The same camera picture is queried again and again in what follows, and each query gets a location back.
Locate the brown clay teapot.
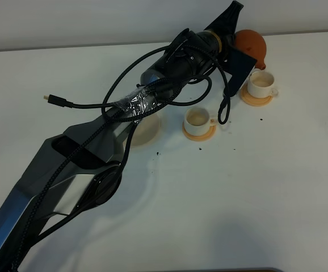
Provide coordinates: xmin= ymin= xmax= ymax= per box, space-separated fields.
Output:
xmin=235 ymin=29 xmax=267 ymax=70

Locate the white teacup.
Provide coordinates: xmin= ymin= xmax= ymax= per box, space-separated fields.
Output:
xmin=184 ymin=107 xmax=218 ymax=137
xmin=247 ymin=71 xmax=279 ymax=99

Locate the loose black usb cable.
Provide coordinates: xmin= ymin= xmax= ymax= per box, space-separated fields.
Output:
xmin=43 ymin=76 xmax=213 ymax=110

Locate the far orange cup coaster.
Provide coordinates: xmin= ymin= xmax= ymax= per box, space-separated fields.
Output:
xmin=239 ymin=85 xmax=273 ymax=107

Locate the beige round teapot coaster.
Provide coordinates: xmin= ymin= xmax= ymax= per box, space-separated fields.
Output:
xmin=131 ymin=113 xmax=161 ymax=147

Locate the far white teacup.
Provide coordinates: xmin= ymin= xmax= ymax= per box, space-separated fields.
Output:
xmin=247 ymin=71 xmax=279 ymax=99

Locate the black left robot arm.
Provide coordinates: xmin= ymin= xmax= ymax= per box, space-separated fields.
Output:
xmin=0 ymin=1 xmax=243 ymax=271

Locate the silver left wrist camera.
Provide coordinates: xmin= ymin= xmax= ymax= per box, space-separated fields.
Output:
xmin=223 ymin=48 xmax=257 ymax=97

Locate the near white teacup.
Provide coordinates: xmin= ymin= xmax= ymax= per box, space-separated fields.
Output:
xmin=184 ymin=107 xmax=218 ymax=137

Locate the near orange cup coaster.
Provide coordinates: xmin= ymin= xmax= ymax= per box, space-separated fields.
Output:
xmin=182 ymin=124 xmax=216 ymax=142

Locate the orange cup coaster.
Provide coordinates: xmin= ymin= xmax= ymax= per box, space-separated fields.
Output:
xmin=182 ymin=124 xmax=216 ymax=142
xmin=239 ymin=85 xmax=273 ymax=107

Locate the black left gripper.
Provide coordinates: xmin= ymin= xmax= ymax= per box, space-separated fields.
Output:
xmin=202 ymin=1 xmax=243 ymax=56

